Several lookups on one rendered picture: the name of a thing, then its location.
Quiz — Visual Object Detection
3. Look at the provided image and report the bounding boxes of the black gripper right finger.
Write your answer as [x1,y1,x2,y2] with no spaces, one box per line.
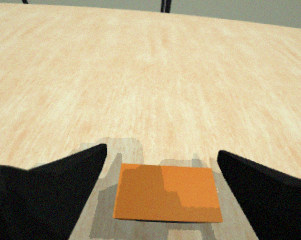
[217,150,301,240]

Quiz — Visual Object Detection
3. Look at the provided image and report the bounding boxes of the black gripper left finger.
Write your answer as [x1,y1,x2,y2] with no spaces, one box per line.
[0,143,107,240]

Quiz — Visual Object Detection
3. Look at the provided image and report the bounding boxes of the orange block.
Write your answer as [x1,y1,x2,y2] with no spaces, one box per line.
[113,163,223,224]

